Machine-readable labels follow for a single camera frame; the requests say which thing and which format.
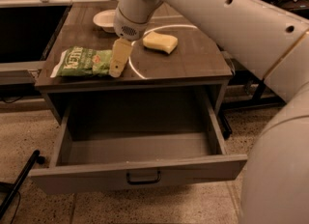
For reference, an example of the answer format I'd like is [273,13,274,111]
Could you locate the yellow sponge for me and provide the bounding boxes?
[143,32,178,54]

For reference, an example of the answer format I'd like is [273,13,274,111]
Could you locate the black cart frame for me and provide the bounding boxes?
[221,81,285,110]

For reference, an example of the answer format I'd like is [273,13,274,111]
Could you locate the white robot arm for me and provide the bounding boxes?
[115,0,309,224]

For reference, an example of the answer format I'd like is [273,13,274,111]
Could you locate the black stand leg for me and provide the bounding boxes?
[0,150,45,219]

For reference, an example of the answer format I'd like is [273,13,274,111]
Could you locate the grey wooden drawer cabinet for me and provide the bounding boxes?
[36,1,232,120]

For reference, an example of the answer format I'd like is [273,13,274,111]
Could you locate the open grey top drawer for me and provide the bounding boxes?
[30,87,247,194]

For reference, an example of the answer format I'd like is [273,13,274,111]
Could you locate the black drawer handle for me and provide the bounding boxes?
[126,170,161,185]

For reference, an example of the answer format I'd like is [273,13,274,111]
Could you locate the white bowl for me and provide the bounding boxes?
[93,10,115,33]

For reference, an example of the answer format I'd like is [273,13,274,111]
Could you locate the green jalapeno chip bag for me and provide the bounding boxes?
[50,46,112,78]

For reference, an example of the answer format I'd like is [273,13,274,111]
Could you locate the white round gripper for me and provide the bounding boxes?
[109,8,148,77]

